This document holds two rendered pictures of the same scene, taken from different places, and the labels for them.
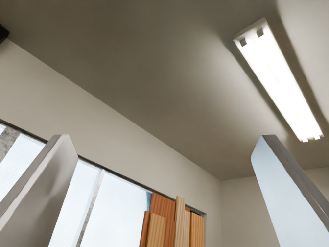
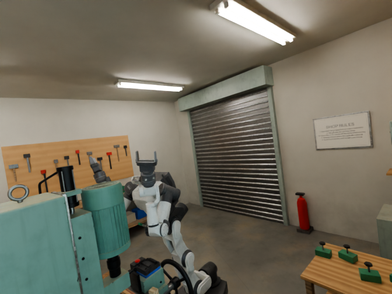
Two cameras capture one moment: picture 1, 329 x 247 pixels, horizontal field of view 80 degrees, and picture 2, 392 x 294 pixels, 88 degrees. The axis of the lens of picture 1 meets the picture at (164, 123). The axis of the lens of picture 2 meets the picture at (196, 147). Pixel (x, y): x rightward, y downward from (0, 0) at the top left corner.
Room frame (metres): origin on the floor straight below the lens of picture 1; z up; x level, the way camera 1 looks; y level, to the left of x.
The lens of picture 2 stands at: (1.30, 0.27, 1.66)
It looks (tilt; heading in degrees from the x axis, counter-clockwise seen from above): 2 degrees down; 179
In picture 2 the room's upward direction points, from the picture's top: 8 degrees counter-clockwise
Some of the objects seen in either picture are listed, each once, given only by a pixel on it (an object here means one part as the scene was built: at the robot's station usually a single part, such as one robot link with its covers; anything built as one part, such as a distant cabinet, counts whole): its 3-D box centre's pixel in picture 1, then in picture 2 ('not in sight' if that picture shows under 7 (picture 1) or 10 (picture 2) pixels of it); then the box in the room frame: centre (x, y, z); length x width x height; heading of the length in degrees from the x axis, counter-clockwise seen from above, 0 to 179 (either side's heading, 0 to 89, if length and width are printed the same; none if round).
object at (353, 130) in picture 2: not in sight; (340, 132); (-1.42, 2.29, 1.48); 0.64 x 0.02 x 0.46; 41
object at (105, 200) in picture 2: not in sight; (106, 217); (0.34, -0.17, 1.35); 0.18 x 0.18 x 0.31
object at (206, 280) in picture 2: not in sight; (197, 283); (-0.62, 0.14, 0.28); 0.21 x 0.20 x 0.13; 139
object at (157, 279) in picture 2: not in sight; (147, 278); (0.16, -0.09, 0.91); 0.15 x 0.14 x 0.09; 48
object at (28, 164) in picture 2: not in sight; (79, 164); (-2.49, -1.82, 1.50); 2.00 x 0.04 x 0.90; 131
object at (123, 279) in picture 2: not in sight; (112, 286); (0.36, -0.19, 1.03); 0.14 x 0.07 x 0.09; 138
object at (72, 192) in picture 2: not in sight; (66, 186); (0.45, -0.27, 1.54); 0.08 x 0.08 x 0.17; 48
